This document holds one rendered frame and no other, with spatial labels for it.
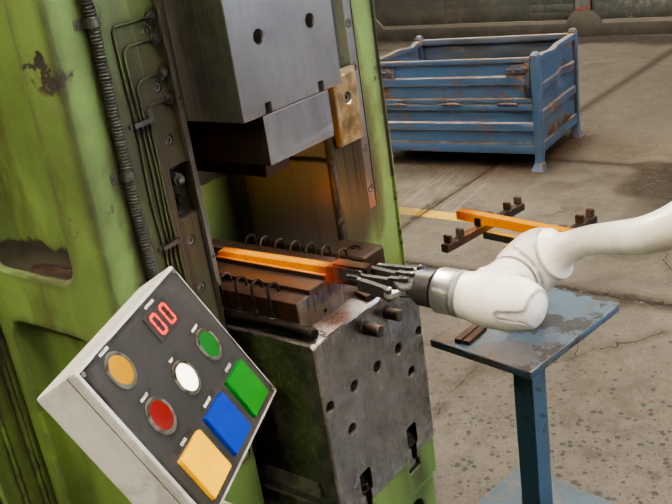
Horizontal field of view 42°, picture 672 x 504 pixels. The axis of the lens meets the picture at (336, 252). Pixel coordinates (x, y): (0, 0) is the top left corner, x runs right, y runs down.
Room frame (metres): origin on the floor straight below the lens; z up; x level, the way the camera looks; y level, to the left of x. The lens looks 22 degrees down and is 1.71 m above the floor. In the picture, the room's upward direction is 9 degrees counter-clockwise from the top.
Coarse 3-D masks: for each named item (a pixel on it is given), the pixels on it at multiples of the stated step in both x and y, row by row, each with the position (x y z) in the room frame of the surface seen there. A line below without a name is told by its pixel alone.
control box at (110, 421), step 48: (144, 288) 1.28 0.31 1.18; (96, 336) 1.16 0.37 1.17; (144, 336) 1.14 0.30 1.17; (192, 336) 1.22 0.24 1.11; (96, 384) 1.00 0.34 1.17; (144, 384) 1.07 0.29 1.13; (96, 432) 0.99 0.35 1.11; (144, 432) 1.00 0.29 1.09; (192, 432) 1.06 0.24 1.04; (144, 480) 0.98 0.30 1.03; (192, 480) 0.99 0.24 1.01
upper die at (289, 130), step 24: (312, 96) 1.68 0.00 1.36; (264, 120) 1.57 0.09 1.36; (288, 120) 1.62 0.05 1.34; (312, 120) 1.67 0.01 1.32; (192, 144) 1.70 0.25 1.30; (216, 144) 1.65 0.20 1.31; (240, 144) 1.61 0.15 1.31; (264, 144) 1.57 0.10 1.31; (288, 144) 1.61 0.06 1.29; (312, 144) 1.66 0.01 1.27
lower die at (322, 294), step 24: (216, 240) 1.97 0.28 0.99; (240, 264) 1.80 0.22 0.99; (264, 264) 1.75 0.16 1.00; (240, 288) 1.69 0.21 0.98; (264, 288) 1.67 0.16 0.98; (288, 288) 1.64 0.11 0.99; (312, 288) 1.61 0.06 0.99; (336, 288) 1.67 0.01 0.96; (264, 312) 1.63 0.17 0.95; (288, 312) 1.58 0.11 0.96; (312, 312) 1.60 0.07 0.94
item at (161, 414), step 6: (156, 402) 1.05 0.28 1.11; (162, 402) 1.06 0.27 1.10; (150, 408) 1.04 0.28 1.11; (156, 408) 1.04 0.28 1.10; (162, 408) 1.05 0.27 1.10; (168, 408) 1.06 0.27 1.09; (150, 414) 1.03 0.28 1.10; (156, 414) 1.04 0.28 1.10; (162, 414) 1.04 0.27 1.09; (168, 414) 1.05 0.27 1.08; (156, 420) 1.03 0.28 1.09; (162, 420) 1.03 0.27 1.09; (168, 420) 1.04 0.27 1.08; (162, 426) 1.03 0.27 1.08; (168, 426) 1.04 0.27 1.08
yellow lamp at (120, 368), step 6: (114, 360) 1.06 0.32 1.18; (120, 360) 1.06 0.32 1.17; (126, 360) 1.07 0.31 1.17; (114, 366) 1.05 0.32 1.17; (120, 366) 1.06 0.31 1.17; (126, 366) 1.06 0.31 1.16; (114, 372) 1.04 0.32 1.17; (120, 372) 1.05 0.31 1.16; (126, 372) 1.06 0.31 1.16; (132, 372) 1.06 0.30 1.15; (120, 378) 1.04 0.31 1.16; (126, 378) 1.05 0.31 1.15; (132, 378) 1.06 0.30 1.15
